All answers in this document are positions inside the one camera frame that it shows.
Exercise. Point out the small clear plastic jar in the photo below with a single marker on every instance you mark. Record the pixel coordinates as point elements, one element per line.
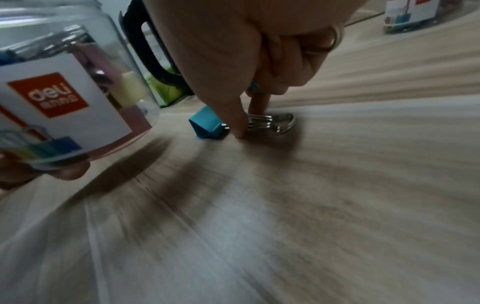
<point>412,14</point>

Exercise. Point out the person's left hand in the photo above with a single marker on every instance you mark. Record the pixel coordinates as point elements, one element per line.
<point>71,170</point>

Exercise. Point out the green tissue pack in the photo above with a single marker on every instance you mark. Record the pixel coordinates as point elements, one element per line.
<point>165,92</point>

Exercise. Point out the person's right hand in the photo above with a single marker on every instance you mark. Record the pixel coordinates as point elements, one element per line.
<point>225,35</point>

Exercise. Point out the large clear plastic jar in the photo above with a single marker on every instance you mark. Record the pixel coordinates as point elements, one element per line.
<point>75,98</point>

